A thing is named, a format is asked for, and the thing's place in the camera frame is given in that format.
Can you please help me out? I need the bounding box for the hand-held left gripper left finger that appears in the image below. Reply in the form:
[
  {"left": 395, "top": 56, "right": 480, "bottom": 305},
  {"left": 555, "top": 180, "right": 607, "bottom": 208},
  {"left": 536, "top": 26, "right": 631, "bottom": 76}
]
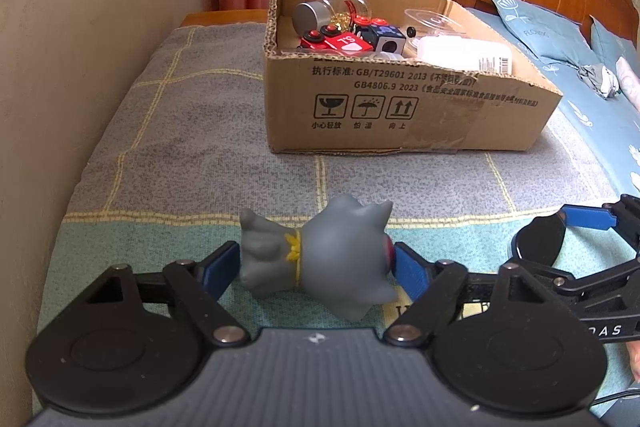
[{"left": 85, "top": 241, "right": 251, "bottom": 348}]

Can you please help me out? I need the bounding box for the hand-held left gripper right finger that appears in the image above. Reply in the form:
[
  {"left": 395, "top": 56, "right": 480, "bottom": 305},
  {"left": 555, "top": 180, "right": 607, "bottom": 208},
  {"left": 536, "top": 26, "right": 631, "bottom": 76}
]
[{"left": 382, "top": 243, "right": 543, "bottom": 348}]

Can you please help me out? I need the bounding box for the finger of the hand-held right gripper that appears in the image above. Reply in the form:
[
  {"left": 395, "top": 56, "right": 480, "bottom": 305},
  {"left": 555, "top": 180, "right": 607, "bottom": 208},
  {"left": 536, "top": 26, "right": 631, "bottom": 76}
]
[
  {"left": 557, "top": 194, "right": 640, "bottom": 253},
  {"left": 520, "top": 254, "right": 640, "bottom": 303}
]

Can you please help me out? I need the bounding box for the black glossy object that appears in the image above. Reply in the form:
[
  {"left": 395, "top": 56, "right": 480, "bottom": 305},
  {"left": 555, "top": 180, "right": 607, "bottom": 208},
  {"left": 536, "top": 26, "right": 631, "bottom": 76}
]
[{"left": 509, "top": 213, "right": 569, "bottom": 267}]

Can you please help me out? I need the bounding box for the grey toy figure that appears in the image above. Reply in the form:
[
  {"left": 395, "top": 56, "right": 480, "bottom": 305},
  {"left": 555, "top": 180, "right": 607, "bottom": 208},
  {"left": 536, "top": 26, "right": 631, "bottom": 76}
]
[{"left": 238, "top": 194, "right": 401, "bottom": 322}]

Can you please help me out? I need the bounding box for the cardboard box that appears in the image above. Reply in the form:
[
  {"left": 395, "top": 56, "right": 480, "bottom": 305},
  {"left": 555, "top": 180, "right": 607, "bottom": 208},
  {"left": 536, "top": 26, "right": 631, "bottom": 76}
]
[{"left": 263, "top": 0, "right": 564, "bottom": 155}]

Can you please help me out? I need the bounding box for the clear plastic cup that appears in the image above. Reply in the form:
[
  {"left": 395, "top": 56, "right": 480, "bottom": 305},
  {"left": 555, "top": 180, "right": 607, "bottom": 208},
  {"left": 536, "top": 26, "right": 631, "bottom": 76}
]
[{"left": 404, "top": 8, "right": 468, "bottom": 38}]

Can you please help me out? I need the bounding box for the person's right forearm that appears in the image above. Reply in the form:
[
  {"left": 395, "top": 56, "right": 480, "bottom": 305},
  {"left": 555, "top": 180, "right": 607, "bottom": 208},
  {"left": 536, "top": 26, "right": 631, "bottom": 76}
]
[{"left": 627, "top": 337, "right": 640, "bottom": 383}]

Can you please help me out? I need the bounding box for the blue leaf-print bed sheet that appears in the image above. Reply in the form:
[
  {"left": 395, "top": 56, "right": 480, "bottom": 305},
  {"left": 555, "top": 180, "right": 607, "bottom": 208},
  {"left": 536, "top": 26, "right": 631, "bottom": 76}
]
[{"left": 462, "top": 7, "right": 640, "bottom": 208}]

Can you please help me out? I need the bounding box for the crumpled grey cloth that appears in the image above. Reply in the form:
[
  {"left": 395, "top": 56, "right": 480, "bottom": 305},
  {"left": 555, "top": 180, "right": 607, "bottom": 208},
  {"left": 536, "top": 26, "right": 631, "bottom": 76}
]
[{"left": 577, "top": 63, "right": 621, "bottom": 100}]

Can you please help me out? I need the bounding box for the pink pillow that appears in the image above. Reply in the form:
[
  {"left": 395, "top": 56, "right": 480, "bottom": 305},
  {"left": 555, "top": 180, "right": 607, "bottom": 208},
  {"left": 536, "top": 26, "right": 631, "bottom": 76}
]
[{"left": 615, "top": 56, "right": 640, "bottom": 110}]

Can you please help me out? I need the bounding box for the small blue pillow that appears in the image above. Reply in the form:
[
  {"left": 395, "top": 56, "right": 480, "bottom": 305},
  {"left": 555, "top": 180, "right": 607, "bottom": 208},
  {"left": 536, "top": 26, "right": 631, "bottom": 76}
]
[{"left": 590, "top": 14, "right": 640, "bottom": 68}]

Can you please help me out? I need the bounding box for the large blue pillow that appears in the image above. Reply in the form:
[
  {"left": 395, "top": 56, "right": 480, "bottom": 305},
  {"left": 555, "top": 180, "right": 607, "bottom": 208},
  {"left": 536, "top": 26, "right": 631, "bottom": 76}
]
[{"left": 486, "top": 0, "right": 598, "bottom": 70}]

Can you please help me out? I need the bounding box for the white plastic bottle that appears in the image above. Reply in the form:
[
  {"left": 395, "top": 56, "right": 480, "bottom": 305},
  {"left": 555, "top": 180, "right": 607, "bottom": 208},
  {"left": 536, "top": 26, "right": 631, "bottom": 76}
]
[{"left": 416, "top": 36, "right": 514, "bottom": 74}]

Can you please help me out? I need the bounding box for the black and white cube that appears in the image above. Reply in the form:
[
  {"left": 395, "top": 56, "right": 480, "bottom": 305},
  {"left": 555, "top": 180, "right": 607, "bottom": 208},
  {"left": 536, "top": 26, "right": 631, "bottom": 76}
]
[{"left": 372, "top": 25, "right": 407, "bottom": 56}]

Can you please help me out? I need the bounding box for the red toy car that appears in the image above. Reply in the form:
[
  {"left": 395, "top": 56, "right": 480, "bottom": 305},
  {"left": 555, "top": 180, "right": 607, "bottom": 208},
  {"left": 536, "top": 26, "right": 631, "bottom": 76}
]
[
  {"left": 322, "top": 33, "right": 376, "bottom": 55},
  {"left": 299, "top": 24, "right": 337, "bottom": 52}
]

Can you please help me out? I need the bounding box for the red and black toy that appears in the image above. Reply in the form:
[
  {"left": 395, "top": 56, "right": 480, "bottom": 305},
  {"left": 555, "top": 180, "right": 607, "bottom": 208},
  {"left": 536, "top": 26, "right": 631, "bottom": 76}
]
[{"left": 350, "top": 13, "right": 390, "bottom": 38}]

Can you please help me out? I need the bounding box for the capsule bottle with silver cap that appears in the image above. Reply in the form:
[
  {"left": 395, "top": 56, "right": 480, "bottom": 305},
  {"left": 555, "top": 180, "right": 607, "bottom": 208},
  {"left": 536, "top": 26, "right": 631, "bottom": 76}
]
[{"left": 292, "top": 0, "right": 373, "bottom": 32}]

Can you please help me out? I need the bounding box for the black cable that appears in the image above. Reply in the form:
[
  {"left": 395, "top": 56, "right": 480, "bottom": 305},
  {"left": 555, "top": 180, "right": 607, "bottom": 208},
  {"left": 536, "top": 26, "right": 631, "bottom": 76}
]
[{"left": 590, "top": 384, "right": 640, "bottom": 408}]

